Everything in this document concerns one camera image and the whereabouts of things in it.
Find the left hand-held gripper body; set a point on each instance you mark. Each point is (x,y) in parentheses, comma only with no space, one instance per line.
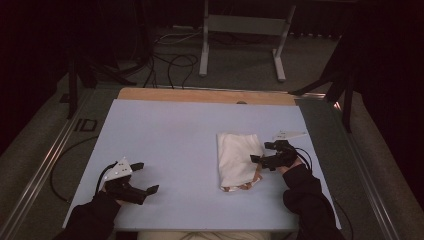
(118,171)

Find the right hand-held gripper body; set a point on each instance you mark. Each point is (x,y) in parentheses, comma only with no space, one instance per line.
(283,158)

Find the white baby bodysuit brown trim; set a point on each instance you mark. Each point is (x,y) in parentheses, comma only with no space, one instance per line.
(236,156)

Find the person's right hand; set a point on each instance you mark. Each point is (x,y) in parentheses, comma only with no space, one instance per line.
(288,169)

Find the person's left hand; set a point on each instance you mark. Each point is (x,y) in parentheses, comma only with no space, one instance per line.
(120,202)

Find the light blue mat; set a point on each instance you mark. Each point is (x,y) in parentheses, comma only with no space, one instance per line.
(173,133)

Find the black angled stand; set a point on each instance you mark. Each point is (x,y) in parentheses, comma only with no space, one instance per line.
(348,110)

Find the black tripod stand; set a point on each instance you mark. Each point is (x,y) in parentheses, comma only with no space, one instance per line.
(72,93)

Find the white metal stand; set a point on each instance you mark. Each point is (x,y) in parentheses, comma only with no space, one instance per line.
(246,25)

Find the white power strip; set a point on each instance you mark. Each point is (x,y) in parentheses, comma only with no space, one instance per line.
(183,28)

